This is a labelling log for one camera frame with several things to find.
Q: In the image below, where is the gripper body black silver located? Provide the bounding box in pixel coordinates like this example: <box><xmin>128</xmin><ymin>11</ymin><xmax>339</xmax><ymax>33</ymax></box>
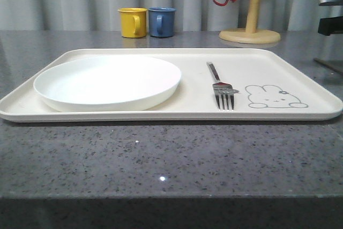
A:
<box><xmin>318</xmin><ymin>0</ymin><xmax>342</xmax><ymax>36</ymax></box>

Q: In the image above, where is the silver metal chopsticks pair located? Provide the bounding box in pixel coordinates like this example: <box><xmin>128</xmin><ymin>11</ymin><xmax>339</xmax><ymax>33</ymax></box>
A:
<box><xmin>314</xmin><ymin>58</ymin><xmax>343</xmax><ymax>75</ymax></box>

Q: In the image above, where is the silver metal fork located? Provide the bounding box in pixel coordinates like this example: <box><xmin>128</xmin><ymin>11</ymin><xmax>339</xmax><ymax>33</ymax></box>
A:
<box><xmin>206</xmin><ymin>62</ymin><xmax>235</xmax><ymax>110</ymax></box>

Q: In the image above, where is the white round plate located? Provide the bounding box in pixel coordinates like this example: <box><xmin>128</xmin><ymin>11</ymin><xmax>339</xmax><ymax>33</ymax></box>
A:
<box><xmin>33</xmin><ymin>55</ymin><xmax>182</xmax><ymax>112</ymax></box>

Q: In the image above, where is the wooden mug tree stand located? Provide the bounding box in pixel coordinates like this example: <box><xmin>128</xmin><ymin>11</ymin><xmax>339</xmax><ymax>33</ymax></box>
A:
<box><xmin>219</xmin><ymin>0</ymin><xmax>280</xmax><ymax>44</ymax></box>

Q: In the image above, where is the blue enamel mug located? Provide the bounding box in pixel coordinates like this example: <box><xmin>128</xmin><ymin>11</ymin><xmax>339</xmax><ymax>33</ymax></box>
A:
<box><xmin>148</xmin><ymin>7</ymin><xmax>176</xmax><ymax>38</ymax></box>

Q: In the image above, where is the yellow enamel mug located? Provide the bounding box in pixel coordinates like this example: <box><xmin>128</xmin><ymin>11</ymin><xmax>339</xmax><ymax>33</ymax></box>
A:
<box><xmin>118</xmin><ymin>8</ymin><xmax>147</xmax><ymax>38</ymax></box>

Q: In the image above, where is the grey pleated curtain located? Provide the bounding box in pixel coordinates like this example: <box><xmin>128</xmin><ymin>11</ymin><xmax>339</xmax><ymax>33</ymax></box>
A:
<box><xmin>1</xmin><ymin>0</ymin><xmax>342</xmax><ymax>31</ymax></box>

